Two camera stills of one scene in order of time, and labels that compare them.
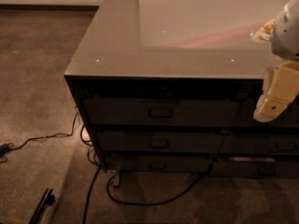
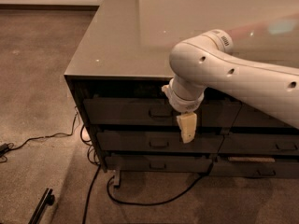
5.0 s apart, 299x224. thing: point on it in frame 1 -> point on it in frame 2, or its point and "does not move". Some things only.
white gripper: [287, 36] -> [187, 105]
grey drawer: [260, 144] does not move
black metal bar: [48, 198] does not move
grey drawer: [135, 112] does not move
